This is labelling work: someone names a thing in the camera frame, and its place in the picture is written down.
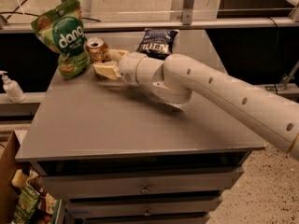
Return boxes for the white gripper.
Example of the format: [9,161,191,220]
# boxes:
[93,49,147,86]

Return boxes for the orange soda can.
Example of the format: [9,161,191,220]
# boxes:
[86,37,111,63]

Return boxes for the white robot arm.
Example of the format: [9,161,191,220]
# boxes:
[93,50,299,161]

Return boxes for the dark blue kettle chip bag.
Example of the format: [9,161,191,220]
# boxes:
[136,29,178,60]

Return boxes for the green rice chip bag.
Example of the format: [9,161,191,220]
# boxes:
[31,0,91,79]

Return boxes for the green snack bag in box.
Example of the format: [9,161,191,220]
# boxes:
[12,184,40,224]

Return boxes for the grey drawer cabinet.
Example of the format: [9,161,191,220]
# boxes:
[15,29,266,224]

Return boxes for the white pump bottle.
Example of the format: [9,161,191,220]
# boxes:
[0,71,25,103]

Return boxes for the brown cardboard box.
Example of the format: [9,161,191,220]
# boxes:
[0,132,20,224]

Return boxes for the black cable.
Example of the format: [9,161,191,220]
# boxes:
[0,11,102,23]

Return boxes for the metal frame rail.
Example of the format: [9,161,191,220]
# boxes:
[0,0,299,33]

